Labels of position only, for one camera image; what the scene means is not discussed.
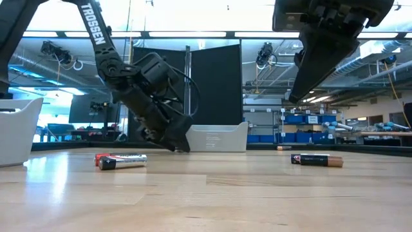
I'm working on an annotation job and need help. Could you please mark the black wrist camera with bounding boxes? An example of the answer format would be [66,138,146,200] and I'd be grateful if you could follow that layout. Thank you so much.
[272,0,312,33]
[133,52,180,96]

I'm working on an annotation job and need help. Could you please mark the black wall screen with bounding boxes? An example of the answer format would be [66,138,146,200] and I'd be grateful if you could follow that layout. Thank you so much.
[69,93,120,124]

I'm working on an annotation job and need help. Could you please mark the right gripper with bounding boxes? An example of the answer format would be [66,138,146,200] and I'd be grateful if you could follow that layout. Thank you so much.
[287,0,395,104]

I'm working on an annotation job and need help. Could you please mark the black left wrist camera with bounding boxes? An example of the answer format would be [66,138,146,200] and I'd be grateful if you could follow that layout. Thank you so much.
[133,52,180,96]

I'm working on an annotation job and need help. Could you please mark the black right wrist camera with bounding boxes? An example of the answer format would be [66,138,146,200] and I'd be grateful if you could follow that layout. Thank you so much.
[272,0,312,33]

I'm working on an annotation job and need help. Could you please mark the silver ventilation duct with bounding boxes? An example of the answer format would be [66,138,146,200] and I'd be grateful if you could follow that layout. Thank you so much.
[331,40,403,80]

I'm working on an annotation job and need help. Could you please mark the grey plastic bin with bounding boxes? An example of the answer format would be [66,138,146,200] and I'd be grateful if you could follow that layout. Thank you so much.
[185,121,249,153]
[0,97,44,168]

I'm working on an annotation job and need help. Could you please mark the black aluminium table frame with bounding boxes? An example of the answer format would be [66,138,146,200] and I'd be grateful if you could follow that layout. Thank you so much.
[30,140,412,159]

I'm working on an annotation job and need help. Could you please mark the black red gripper cable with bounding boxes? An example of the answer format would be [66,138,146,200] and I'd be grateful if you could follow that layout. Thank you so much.
[167,66,201,119]

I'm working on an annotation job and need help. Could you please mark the yellow hanging cable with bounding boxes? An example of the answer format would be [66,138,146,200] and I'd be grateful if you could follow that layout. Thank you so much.
[382,61,412,130]

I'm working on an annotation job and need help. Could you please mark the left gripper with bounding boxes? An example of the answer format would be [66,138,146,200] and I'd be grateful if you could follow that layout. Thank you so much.
[111,72,194,153]

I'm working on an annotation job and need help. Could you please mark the black ceiling-hung device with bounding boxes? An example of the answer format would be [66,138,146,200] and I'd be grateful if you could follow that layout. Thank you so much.
[40,40,73,65]
[256,41,277,67]

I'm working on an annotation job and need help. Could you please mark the wooden workbench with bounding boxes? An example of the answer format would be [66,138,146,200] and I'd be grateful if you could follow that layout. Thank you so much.
[341,130,412,138]

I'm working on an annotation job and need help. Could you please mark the red black AA battery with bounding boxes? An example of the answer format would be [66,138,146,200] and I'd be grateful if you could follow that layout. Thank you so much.
[94,153,112,168]

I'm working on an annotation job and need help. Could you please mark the metal shelf rack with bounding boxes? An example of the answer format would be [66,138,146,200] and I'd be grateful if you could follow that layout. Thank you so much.
[243,108,342,145]

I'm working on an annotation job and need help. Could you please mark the black folding partition screen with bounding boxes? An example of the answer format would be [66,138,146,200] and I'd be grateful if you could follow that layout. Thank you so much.
[127,44,244,144]

